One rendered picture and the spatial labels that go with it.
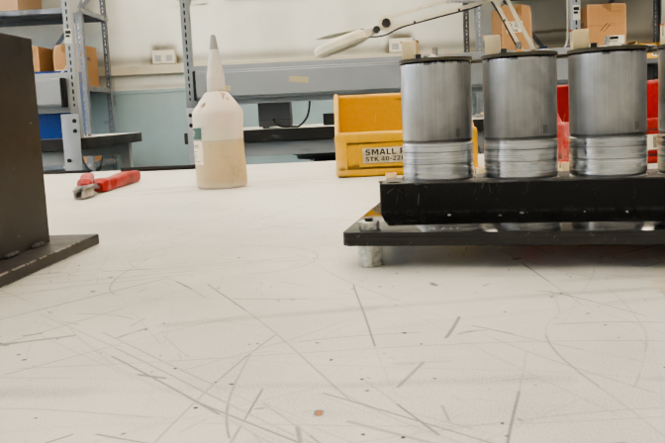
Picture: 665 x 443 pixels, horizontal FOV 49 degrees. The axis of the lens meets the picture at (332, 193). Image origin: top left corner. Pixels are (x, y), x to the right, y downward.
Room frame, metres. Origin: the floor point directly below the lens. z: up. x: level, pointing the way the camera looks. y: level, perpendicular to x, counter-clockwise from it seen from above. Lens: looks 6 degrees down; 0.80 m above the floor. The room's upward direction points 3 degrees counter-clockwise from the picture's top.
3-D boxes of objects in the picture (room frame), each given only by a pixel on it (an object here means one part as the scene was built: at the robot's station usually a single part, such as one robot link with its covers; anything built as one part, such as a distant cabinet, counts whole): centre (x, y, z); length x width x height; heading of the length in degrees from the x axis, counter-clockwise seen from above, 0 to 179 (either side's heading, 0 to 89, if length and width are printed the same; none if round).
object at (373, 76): (2.54, -0.19, 0.90); 1.30 x 0.06 x 0.12; 88
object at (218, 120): (0.48, 0.07, 0.80); 0.03 x 0.03 x 0.10
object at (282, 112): (2.70, 0.19, 0.80); 0.15 x 0.12 x 0.10; 0
